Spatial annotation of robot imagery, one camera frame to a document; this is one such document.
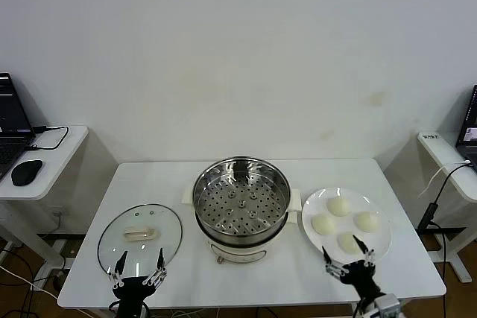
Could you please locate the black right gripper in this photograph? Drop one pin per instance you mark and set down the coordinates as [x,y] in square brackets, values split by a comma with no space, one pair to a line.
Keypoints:
[359,275]

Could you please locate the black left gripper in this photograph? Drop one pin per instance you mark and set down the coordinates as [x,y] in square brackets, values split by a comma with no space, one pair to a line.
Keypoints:
[132,286]

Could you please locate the white steamed baozi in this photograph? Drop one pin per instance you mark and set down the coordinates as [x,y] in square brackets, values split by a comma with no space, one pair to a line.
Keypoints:
[366,221]
[323,225]
[338,206]
[347,244]

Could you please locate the round glass pot lid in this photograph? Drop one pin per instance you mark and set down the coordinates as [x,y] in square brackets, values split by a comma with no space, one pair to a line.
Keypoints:
[165,228]

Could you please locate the stainless steel steamer basket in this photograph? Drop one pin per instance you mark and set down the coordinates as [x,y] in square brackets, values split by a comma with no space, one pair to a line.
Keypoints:
[242,202]

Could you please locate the round white plate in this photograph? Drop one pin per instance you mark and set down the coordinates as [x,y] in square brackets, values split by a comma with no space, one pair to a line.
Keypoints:
[376,247]

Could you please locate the cream electric cooking pot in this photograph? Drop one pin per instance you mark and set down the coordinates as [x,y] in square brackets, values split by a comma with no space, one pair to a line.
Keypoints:
[238,250]

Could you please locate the white side desk with mouse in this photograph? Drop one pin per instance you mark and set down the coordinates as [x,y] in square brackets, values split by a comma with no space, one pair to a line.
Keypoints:
[56,169]

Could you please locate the white side desk with label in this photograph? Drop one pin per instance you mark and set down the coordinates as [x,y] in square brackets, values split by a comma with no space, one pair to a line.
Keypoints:
[439,150]

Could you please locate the black computer mouse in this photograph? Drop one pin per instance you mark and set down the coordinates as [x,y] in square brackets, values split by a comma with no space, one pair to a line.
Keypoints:
[26,172]

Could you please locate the small printed desk label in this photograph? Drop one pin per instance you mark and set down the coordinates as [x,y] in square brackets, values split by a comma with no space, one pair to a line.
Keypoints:
[431,136]

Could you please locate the black laptop with lit screen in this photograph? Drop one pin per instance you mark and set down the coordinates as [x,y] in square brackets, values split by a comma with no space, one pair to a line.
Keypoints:
[469,135]

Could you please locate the black laptop with dark screen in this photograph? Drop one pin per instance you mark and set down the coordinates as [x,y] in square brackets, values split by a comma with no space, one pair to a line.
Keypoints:
[11,117]

